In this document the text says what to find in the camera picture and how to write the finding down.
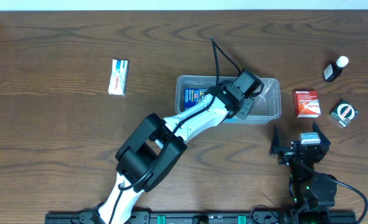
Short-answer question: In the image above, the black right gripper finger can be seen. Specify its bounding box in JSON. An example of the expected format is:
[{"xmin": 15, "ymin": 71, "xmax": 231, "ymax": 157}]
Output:
[
  {"xmin": 313, "ymin": 121, "xmax": 331, "ymax": 147},
  {"xmin": 269, "ymin": 125, "xmax": 280, "ymax": 154}
]

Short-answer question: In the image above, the clear plastic container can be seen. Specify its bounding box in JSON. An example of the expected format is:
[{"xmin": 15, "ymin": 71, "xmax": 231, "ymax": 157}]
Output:
[{"xmin": 175, "ymin": 75, "xmax": 281, "ymax": 124}]

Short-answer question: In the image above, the blue fever patch box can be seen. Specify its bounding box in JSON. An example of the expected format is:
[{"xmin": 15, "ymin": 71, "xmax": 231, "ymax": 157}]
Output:
[{"xmin": 183, "ymin": 88, "xmax": 207, "ymax": 110}]

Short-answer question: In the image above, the white blue Panadol box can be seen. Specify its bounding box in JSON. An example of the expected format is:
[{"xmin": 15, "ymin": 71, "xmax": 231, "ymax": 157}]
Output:
[{"xmin": 108, "ymin": 59, "xmax": 129, "ymax": 95}]

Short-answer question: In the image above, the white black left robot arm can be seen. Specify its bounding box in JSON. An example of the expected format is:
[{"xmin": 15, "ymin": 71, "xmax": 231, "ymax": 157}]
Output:
[{"xmin": 97, "ymin": 82, "xmax": 264, "ymax": 223}]

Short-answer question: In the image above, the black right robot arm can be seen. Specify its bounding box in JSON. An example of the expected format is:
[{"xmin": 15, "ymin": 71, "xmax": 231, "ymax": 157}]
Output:
[{"xmin": 270, "ymin": 123, "xmax": 337, "ymax": 223}]

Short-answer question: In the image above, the green white round-logo box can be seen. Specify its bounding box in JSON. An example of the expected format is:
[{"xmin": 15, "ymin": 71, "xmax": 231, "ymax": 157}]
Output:
[{"xmin": 329, "ymin": 100, "xmax": 359, "ymax": 127}]

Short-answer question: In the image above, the red Panadol ActiFast box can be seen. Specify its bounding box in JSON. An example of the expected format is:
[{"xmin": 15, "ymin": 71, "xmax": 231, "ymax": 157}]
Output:
[{"xmin": 293, "ymin": 90, "xmax": 321, "ymax": 118}]

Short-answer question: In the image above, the dark syrup bottle white cap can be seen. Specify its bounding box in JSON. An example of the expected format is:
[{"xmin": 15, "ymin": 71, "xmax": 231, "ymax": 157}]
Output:
[{"xmin": 323, "ymin": 56, "xmax": 349, "ymax": 82}]

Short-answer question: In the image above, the black mounting rail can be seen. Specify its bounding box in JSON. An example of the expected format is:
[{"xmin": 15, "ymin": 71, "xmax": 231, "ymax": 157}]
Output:
[{"xmin": 45, "ymin": 210, "xmax": 357, "ymax": 224}]

